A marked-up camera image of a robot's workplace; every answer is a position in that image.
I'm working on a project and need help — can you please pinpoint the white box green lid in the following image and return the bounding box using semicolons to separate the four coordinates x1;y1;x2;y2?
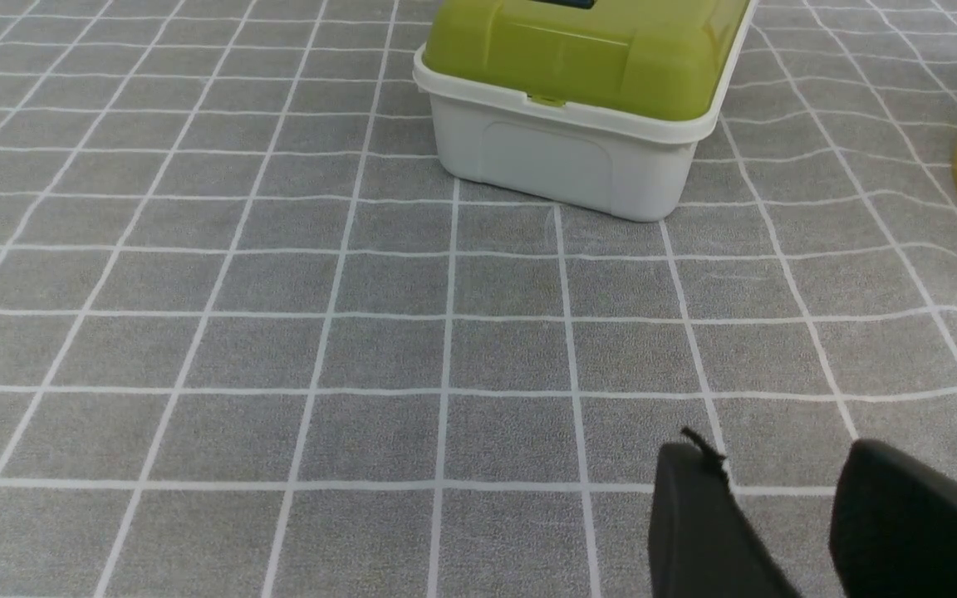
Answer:
413;1;757;223

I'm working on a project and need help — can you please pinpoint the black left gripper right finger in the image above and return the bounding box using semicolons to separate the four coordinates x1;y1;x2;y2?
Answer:
829;439;957;597

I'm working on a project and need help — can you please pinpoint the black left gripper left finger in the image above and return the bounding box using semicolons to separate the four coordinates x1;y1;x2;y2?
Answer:
648;428;800;597

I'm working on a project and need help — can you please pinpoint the grey checked tablecloth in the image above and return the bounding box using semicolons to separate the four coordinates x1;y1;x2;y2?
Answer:
0;1;957;597

